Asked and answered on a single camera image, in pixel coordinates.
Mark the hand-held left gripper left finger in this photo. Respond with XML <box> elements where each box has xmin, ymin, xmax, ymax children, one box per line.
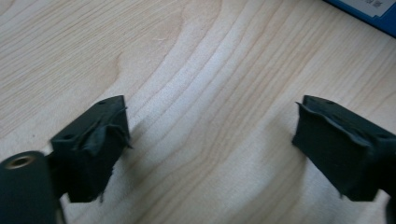
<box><xmin>48</xmin><ymin>94</ymin><xmax>134</xmax><ymax>203</ymax></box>

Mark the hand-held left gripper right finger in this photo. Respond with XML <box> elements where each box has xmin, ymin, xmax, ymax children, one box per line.
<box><xmin>291</xmin><ymin>94</ymin><xmax>396</xmax><ymax>203</ymax></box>

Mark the blue book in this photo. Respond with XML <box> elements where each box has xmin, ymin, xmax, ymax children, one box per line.
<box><xmin>322</xmin><ymin>0</ymin><xmax>396</xmax><ymax>39</ymax></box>

